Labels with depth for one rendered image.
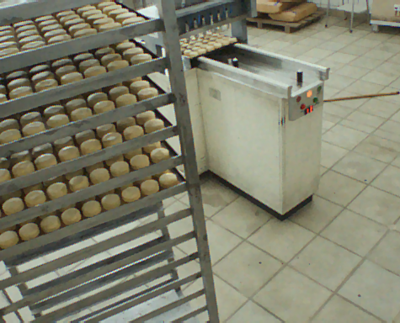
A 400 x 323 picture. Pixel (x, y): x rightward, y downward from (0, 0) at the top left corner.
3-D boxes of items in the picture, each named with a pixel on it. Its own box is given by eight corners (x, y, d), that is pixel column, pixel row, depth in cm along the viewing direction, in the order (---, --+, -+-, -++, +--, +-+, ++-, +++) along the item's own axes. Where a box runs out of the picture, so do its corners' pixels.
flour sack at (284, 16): (293, 24, 549) (293, 13, 540) (267, 21, 574) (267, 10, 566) (319, 11, 590) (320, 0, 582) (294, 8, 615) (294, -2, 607)
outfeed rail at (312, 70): (132, 24, 354) (131, 17, 350) (136, 23, 355) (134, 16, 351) (326, 81, 215) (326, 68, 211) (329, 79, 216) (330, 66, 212)
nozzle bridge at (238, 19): (141, 65, 265) (130, 12, 246) (226, 34, 299) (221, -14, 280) (169, 77, 242) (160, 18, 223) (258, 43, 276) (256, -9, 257)
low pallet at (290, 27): (227, 23, 621) (226, 17, 615) (260, 11, 666) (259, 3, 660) (296, 34, 547) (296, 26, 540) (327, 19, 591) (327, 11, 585)
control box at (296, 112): (288, 119, 213) (287, 94, 206) (317, 103, 225) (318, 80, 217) (293, 122, 211) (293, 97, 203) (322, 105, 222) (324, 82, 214)
